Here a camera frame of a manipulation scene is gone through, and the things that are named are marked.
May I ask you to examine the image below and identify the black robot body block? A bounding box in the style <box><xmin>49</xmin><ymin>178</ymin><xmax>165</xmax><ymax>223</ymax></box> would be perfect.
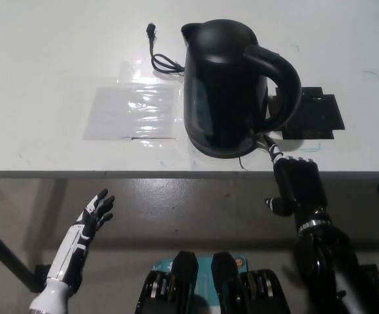
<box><xmin>210</xmin><ymin>251</ymin><xmax>292</xmax><ymax>314</ymax></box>
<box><xmin>133</xmin><ymin>251</ymin><xmax>199</xmax><ymax>314</ymax></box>

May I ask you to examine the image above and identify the black electric kettle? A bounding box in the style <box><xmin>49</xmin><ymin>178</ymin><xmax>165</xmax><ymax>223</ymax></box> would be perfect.
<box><xmin>180</xmin><ymin>20</ymin><xmax>303</xmax><ymax>150</ymax></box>

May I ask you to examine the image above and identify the black power cord with plug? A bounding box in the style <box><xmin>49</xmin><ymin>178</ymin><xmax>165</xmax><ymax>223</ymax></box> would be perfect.
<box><xmin>146</xmin><ymin>22</ymin><xmax>187</xmax><ymax>76</ymax></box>

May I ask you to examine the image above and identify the black kettle power base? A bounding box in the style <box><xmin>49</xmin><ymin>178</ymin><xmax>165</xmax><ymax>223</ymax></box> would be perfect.
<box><xmin>188</xmin><ymin>132</ymin><xmax>261</xmax><ymax>160</ymax></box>

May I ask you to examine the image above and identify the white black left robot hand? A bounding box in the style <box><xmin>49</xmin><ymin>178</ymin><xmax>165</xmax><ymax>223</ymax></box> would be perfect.
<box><xmin>46</xmin><ymin>188</ymin><xmax>116</xmax><ymax>286</ymax></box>

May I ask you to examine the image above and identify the clear plastic sheet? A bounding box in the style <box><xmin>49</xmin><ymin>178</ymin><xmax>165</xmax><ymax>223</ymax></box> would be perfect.
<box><xmin>84</xmin><ymin>85</ymin><xmax>182</xmax><ymax>142</ymax></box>

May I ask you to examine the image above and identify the black floor foot plate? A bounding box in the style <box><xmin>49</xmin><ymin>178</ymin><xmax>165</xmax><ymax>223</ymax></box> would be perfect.
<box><xmin>356</xmin><ymin>263</ymin><xmax>379</xmax><ymax>292</ymax></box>
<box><xmin>33</xmin><ymin>264</ymin><xmax>52</xmax><ymax>286</ymax></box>

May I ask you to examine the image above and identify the black tape patch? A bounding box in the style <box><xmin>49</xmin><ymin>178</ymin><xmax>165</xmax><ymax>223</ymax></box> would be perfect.
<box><xmin>269</xmin><ymin>86</ymin><xmax>346</xmax><ymax>141</ymax></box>

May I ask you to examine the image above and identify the black diagonal table leg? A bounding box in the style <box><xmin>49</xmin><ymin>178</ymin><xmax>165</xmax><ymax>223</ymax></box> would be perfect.
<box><xmin>0</xmin><ymin>217</ymin><xmax>37</xmax><ymax>294</ymax></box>

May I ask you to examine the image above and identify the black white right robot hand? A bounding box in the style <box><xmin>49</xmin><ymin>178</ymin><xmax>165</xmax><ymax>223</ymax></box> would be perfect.
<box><xmin>263</xmin><ymin>134</ymin><xmax>330</xmax><ymax>232</ymax></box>

